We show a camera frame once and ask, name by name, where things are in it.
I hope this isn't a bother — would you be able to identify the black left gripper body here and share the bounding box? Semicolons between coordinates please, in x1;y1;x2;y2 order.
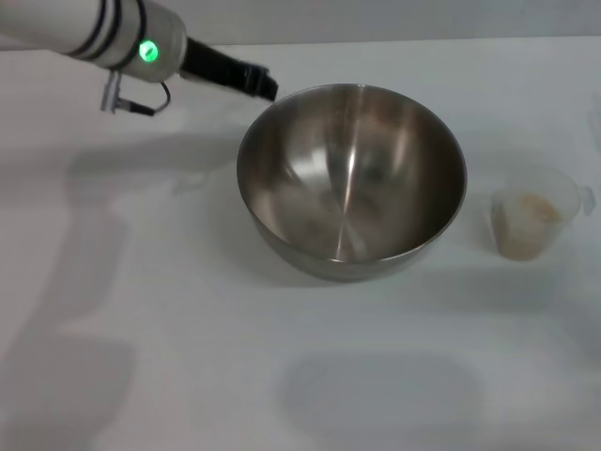
179;36;253;94

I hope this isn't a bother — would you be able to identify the grey wrist connector bracket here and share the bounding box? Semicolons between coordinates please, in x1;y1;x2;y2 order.
99;70;124;114

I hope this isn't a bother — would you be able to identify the stainless steel mixing bowl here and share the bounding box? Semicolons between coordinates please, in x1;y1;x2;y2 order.
235;83;469;284

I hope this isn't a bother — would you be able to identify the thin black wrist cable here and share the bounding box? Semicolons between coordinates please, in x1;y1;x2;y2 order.
116;80;172;117

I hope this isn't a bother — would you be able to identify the rice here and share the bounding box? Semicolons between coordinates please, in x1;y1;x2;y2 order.
497;192;563;259

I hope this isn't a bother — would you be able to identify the clear plastic measuring cup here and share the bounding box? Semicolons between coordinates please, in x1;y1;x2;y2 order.
489;164;595;261

